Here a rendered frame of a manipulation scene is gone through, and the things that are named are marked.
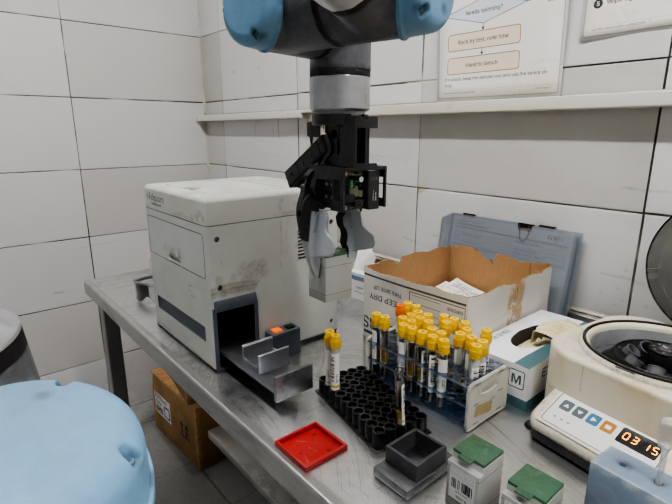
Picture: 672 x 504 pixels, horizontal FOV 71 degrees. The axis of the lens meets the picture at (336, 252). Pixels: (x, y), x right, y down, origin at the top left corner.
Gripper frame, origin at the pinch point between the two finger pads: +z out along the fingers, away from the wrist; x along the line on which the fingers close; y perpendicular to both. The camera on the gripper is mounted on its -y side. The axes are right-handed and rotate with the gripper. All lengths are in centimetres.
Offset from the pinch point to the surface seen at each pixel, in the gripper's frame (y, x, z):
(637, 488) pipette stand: 39.2, 3.9, 12.3
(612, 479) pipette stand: 37.2, 4.0, 12.8
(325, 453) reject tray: 8.5, -7.3, 22.0
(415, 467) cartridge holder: 20.0, -3.2, 18.8
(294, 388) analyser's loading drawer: -2.9, -4.5, 19.0
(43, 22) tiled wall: -151, -8, -54
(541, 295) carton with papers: 7.0, 45.7, 12.6
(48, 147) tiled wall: -151, -12, -12
